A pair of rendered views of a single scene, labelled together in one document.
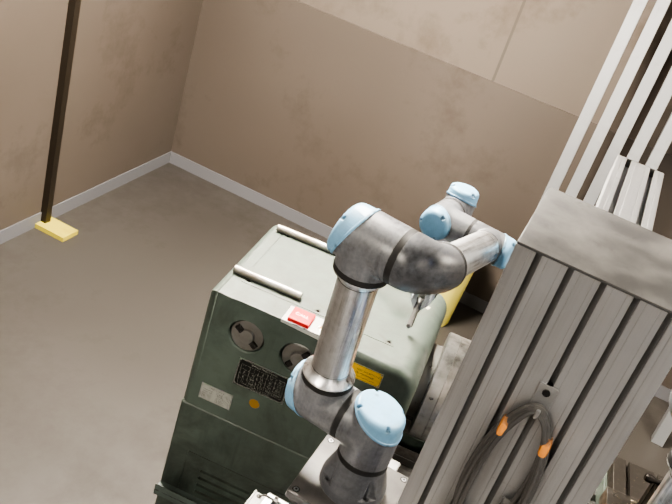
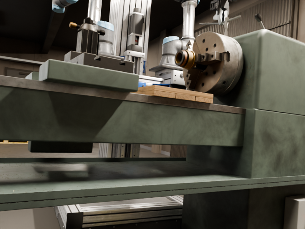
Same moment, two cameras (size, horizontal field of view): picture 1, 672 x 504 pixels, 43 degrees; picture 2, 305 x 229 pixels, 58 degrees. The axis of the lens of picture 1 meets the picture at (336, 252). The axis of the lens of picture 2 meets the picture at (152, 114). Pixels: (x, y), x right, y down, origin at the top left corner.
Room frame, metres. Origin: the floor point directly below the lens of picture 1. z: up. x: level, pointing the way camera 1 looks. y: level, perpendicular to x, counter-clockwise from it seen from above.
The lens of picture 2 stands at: (2.91, -1.56, 0.77)
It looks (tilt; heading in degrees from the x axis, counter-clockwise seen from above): 2 degrees up; 140
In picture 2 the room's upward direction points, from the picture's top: 4 degrees clockwise
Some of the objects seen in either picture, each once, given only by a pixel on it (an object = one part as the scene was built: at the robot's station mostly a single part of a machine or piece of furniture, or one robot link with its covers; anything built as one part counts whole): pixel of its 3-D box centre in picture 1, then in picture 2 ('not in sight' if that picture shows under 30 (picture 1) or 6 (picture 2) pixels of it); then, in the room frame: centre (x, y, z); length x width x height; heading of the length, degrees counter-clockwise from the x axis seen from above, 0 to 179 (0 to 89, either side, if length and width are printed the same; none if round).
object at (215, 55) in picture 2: not in sight; (210, 57); (2.08, -0.54, 1.09); 0.12 x 0.11 x 0.05; 171
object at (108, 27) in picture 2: not in sight; (104, 32); (1.29, -0.68, 1.33); 0.13 x 0.12 x 0.14; 7
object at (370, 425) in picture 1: (371, 427); (171, 46); (1.43, -0.19, 1.33); 0.13 x 0.12 x 0.14; 68
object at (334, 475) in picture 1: (358, 468); (169, 62); (1.42, -0.20, 1.21); 0.15 x 0.15 x 0.10
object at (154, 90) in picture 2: not in sight; (161, 96); (1.96, -0.72, 0.89); 0.36 x 0.30 x 0.04; 171
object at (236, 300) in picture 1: (321, 345); (257, 80); (2.04, -0.05, 1.06); 0.59 x 0.48 x 0.39; 81
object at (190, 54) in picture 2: not in sight; (186, 59); (1.98, -0.59, 1.08); 0.09 x 0.09 x 0.09; 81
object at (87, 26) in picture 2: not in sight; (87, 29); (1.83, -1.05, 1.14); 0.08 x 0.08 x 0.03
